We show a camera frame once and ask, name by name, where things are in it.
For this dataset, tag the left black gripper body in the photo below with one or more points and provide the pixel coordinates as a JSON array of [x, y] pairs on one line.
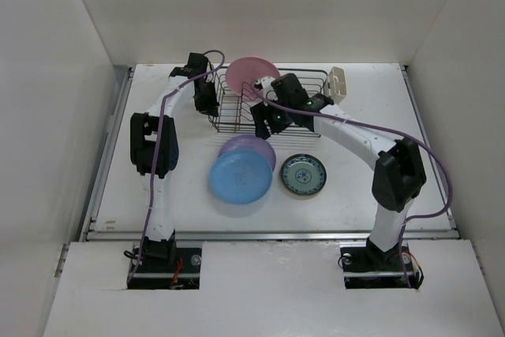
[[205, 99]]

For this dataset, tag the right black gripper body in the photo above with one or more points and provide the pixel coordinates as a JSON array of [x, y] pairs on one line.
[[277, 119]]

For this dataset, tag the metal wire dish rack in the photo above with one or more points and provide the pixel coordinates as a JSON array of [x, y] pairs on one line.
[[234, 110]]

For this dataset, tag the lavender plastic plate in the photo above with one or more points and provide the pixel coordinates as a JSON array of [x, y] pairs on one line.
[[250, 143]]

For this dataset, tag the pink plastic plate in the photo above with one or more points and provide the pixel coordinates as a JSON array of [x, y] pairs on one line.
[[243, 73]]

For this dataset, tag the light blue plastic plate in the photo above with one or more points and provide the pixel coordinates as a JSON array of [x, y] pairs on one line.
[[240, 177]]

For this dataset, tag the blue patterned glass plate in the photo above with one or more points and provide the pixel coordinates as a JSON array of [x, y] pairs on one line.
[[303, 175]]

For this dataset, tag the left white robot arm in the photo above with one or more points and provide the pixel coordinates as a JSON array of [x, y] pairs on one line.
[[154, 149]]

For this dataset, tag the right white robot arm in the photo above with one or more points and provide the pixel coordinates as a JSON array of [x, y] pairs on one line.
[[398, 170]]

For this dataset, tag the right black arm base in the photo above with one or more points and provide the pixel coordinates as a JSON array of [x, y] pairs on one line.
[[366, 267]]

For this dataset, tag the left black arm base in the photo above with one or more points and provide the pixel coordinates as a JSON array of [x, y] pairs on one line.
[[152, 274]]

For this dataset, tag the beige plastic cutlery holder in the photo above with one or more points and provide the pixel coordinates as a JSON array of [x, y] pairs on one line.
[[336, 84]]

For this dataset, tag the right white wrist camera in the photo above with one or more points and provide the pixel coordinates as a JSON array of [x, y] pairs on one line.
[[263, 86]]

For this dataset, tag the aluminium front rail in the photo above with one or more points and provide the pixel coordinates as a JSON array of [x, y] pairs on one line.
[[245, 236]]

